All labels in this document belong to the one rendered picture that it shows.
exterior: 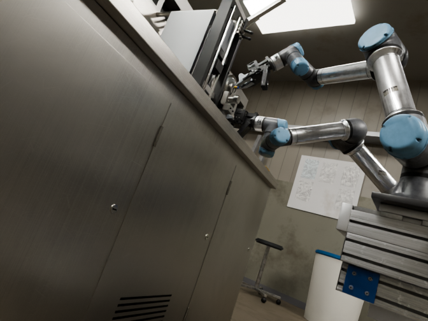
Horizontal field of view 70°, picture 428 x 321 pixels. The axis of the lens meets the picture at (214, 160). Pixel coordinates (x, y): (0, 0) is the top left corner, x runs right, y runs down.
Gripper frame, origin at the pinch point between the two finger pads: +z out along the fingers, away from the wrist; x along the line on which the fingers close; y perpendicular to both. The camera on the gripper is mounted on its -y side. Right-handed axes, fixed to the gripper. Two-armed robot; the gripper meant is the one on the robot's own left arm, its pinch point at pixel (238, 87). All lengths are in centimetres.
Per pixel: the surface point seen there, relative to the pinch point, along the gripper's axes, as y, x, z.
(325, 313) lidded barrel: -118, -241, 34
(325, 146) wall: 81, -322, -55
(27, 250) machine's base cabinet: -80, 89, 38
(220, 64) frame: -14.2, 35.6, 0.1
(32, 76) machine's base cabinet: -60, 102, 21
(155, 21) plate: 33, 34, 20
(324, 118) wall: 124, -323, -75
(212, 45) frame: -11.4, 43.5, -0.8
